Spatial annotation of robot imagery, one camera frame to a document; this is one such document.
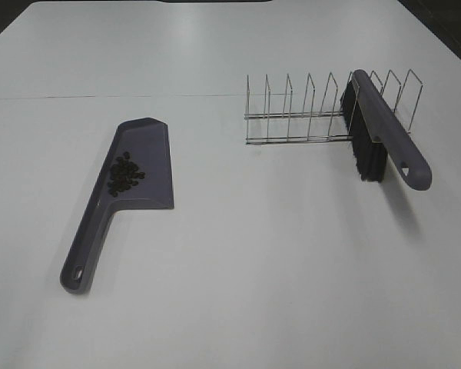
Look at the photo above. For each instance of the purple plastic dustpan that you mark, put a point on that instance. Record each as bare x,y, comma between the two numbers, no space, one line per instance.
147,139

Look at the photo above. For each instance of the pile of coffee beans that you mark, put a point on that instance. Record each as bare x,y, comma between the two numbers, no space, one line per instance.
124,174

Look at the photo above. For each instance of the purple hand brush black bristles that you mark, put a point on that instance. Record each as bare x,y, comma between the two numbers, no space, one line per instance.
377,134

